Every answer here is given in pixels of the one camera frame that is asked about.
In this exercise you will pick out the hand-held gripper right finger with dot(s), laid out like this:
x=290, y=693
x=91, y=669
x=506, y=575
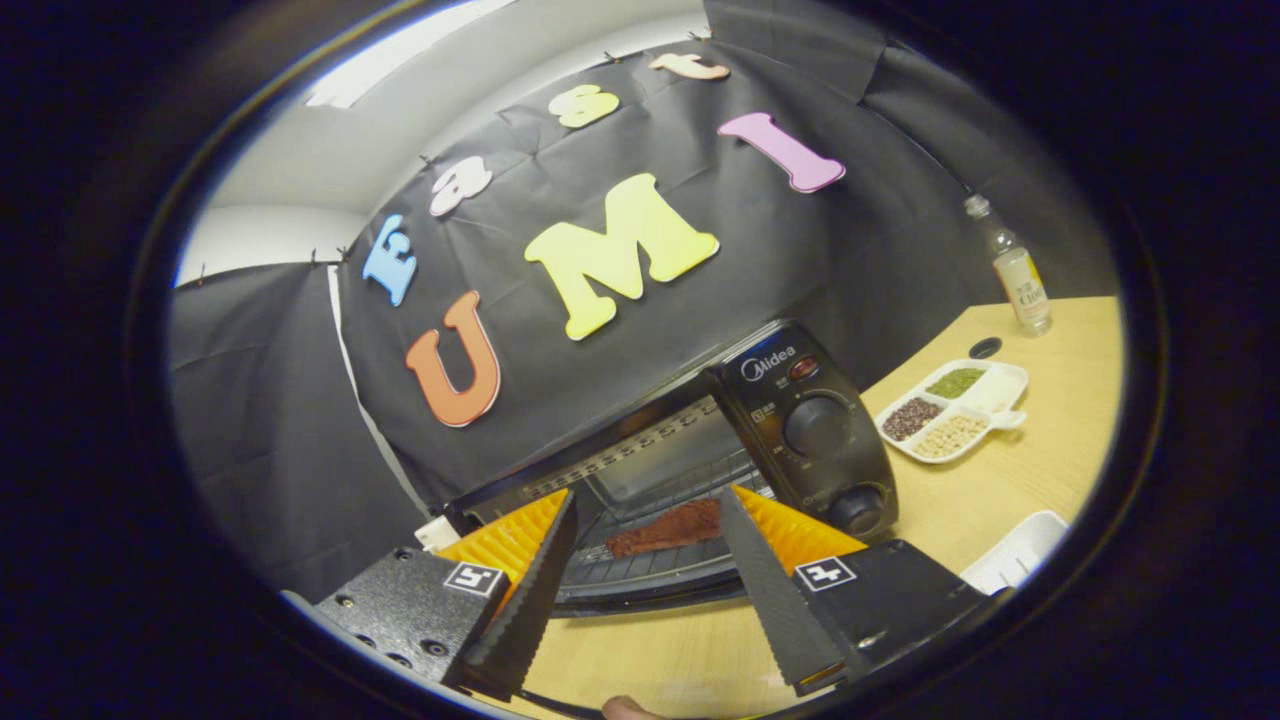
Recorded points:
x=775, y=600

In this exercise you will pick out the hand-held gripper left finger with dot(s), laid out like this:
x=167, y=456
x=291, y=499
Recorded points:
x=525, y=610

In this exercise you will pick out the brown meat slice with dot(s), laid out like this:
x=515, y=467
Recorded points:
x=665, y=528

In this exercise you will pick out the black toaster oven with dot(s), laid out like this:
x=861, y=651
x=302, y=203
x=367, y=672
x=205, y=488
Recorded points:
x=810, y=420

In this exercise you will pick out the white bread toaster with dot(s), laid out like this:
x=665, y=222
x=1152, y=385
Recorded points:
x=437, y=535

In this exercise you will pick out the white plastic tray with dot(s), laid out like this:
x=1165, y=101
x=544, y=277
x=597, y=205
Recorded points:
x=1020, y=555

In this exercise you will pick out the white divided plate with beans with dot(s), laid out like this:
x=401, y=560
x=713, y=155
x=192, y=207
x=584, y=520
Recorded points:
x=985, y=395

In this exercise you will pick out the small black bottle cap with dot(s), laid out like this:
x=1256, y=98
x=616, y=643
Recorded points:
x=985, y=348

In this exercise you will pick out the black backdrop cloth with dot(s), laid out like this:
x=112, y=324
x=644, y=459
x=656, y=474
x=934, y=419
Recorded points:
x=760, y=260

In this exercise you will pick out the clear bottle with yellow label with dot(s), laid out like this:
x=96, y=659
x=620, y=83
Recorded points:
x=1018, y=275

